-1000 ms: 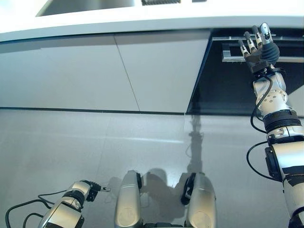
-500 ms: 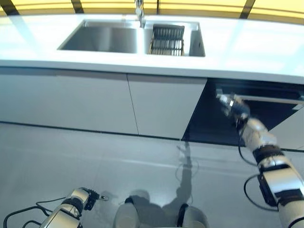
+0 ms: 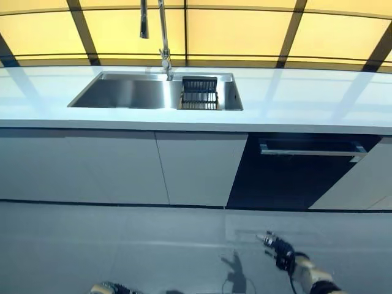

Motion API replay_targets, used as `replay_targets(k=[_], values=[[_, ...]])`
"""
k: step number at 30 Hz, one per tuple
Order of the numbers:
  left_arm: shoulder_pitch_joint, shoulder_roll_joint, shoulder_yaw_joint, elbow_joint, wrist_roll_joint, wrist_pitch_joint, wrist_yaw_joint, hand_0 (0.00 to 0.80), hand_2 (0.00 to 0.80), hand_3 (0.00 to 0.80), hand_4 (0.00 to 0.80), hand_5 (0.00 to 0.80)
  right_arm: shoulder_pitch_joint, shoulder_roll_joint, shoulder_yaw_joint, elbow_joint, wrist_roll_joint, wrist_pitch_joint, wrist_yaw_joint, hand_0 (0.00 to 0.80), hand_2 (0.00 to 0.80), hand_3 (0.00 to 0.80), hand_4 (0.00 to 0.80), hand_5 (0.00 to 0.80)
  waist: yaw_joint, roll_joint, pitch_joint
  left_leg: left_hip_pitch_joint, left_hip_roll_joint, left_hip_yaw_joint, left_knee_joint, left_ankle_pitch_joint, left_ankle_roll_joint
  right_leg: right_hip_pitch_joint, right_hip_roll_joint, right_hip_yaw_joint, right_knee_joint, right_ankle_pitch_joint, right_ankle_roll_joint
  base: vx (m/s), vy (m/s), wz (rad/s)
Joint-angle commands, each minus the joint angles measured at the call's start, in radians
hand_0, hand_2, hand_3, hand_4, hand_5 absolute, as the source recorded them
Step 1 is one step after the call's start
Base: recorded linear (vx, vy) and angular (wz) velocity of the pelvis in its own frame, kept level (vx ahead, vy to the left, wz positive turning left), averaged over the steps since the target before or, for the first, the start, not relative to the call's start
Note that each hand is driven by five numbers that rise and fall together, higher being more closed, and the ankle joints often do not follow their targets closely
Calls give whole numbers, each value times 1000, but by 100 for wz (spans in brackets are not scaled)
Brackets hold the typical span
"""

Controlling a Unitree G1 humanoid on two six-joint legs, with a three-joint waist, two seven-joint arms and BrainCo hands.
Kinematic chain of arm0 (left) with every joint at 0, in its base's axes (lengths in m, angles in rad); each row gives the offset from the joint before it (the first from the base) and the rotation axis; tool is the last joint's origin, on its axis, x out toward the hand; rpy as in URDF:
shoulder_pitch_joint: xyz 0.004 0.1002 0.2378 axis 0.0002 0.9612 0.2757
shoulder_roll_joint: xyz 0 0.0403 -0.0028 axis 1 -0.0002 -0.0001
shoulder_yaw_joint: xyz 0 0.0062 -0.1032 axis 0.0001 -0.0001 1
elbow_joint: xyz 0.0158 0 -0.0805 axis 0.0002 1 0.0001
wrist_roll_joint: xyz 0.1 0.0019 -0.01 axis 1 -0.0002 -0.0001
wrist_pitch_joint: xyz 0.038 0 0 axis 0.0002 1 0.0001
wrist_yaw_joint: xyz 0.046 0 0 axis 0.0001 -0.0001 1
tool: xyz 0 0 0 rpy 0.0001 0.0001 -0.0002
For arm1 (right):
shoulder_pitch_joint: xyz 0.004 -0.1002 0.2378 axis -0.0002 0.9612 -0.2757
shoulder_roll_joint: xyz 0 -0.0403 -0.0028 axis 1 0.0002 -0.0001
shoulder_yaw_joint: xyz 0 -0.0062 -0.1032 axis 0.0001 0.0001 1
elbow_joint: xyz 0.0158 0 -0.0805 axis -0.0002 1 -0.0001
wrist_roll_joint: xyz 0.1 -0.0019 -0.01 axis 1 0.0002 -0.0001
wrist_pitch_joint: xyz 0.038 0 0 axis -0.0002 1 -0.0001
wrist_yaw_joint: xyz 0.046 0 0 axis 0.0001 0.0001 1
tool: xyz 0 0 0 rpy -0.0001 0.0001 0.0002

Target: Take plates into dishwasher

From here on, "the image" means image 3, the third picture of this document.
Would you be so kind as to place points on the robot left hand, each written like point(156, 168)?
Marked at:
point(110, 288)

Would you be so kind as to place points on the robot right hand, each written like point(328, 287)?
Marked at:
point(280, 248)

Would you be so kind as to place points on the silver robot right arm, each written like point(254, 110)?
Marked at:
point(315, 275)

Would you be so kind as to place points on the black dishwasher door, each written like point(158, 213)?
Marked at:
point(275, 183)

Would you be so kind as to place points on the black dish drying rack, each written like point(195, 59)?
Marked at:
point(199, 95)

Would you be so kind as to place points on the stainless steel sink basin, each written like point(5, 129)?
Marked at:
point(122, 92)

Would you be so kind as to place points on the chrome gooseneck kitchen faucet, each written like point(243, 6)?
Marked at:
point(165, 46)

